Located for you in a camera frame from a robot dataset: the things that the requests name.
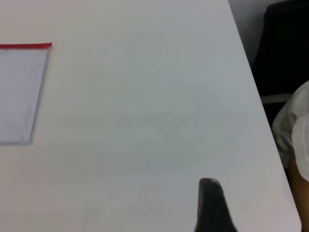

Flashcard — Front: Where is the black office chair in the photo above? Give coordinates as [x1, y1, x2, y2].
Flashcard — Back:
[251, 0, 309, 129]

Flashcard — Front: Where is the person's bare forearm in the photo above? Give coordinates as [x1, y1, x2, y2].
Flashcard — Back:
[288, 154, 309, 232]

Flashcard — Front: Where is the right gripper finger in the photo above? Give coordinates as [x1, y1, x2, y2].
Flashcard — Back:
[194, 178, 239, 232]

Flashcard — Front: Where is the clear zip bag red strip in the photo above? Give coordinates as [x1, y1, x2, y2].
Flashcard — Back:
[0, 42, 53, 145]

